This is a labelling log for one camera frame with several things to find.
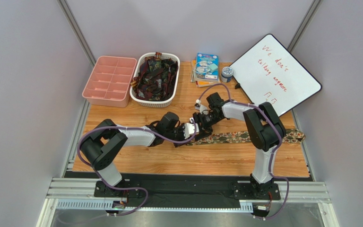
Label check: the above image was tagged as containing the patterned paisley necktie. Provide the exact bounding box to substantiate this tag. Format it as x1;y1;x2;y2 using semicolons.
186;129;306;146

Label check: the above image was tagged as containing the aluminium rail frame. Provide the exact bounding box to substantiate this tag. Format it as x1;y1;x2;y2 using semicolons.
37;174;339;227

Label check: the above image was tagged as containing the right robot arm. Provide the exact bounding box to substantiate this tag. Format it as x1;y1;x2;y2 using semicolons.
193;93;286;196

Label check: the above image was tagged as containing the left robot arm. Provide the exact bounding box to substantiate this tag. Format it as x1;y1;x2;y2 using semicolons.
77;112;199;191

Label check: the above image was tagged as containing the blue packaged book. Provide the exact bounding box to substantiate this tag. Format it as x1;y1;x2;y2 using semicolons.
193;52;219;82

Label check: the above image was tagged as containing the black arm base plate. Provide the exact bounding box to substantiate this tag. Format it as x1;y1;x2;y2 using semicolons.
64;171;313;209

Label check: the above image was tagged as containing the pile of dark ties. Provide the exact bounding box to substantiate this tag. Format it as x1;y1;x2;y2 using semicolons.
131;55;179;102

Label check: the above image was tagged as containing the pink divided tray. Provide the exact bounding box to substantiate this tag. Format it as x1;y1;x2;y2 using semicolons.
82;56;137;108

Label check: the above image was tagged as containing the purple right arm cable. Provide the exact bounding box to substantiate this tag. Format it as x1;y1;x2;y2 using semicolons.
197;83;290;220

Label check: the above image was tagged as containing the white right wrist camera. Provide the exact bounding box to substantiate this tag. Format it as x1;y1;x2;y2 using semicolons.
194;99;209;115

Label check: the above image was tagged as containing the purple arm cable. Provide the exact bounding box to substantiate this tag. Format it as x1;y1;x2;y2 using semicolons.
77;118;199;217
197;83;290;220

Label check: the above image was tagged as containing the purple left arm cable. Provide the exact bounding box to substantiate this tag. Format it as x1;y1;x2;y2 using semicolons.
77;118;199;217

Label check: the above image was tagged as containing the white dry-erase board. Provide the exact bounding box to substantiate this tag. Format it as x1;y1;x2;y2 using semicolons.
230;34;322;116

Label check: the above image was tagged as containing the white perforated basket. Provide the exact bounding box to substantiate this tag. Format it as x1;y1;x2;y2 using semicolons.
130;52;181;108

